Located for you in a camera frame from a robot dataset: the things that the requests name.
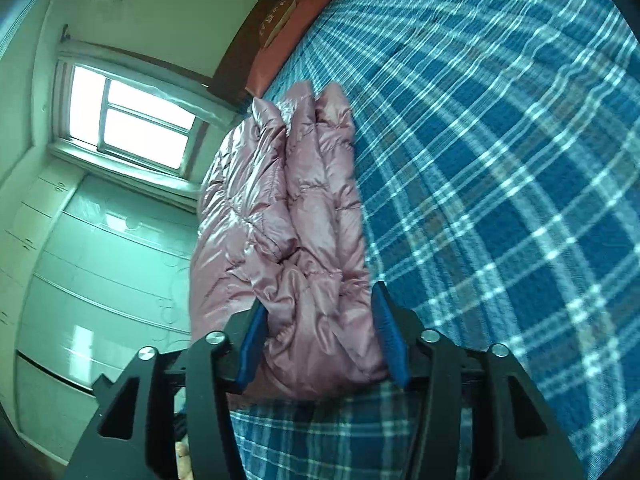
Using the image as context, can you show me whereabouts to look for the white wardrobe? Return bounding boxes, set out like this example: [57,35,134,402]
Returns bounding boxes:
[0,165,201,466]

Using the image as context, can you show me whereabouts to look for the bed with blue plaid sheet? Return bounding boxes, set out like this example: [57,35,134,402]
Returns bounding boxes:
[230,0,640,480]

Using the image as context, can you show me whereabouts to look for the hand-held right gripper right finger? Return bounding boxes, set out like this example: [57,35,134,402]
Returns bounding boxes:
[371,281,586,480]

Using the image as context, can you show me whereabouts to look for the orange pillow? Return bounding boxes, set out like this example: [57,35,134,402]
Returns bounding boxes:
[245,0,353,97]

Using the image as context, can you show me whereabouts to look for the wooden headboard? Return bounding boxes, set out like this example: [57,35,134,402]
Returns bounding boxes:
[207,0,351,111]

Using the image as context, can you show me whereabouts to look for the pink puffer jacket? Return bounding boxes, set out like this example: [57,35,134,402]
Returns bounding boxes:
[189,80,391,403]

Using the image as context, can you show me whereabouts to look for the window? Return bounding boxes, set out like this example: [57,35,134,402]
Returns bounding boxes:
[50,55,211,178]

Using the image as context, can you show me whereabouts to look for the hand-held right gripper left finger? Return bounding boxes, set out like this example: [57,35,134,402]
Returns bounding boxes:
[65,300,268,480]

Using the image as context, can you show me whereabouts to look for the patterned small cushion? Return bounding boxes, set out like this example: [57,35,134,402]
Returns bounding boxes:
[257,0,301,46]

